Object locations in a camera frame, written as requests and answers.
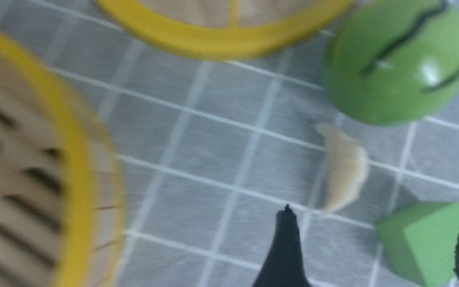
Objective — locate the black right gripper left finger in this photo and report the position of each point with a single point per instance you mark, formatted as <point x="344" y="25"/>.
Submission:
<point x="284" y="264"/>

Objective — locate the white dumpling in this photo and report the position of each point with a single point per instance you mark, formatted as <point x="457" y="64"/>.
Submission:
<point x="347" y="168"/>

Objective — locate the bamboo steamer tray yellow rims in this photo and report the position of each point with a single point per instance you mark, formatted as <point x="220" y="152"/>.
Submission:
<point x="61" y="189"/>

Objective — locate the grey checkered tablecloth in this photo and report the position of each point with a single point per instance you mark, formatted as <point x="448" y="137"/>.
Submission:
<point x="211" y="151"/>

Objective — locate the green foam cube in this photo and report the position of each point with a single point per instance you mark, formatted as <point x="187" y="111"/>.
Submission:
<point x="419" y="241"/>

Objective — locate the green toy ball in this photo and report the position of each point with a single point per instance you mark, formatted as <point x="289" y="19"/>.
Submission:
<point x="394" y="61"/>

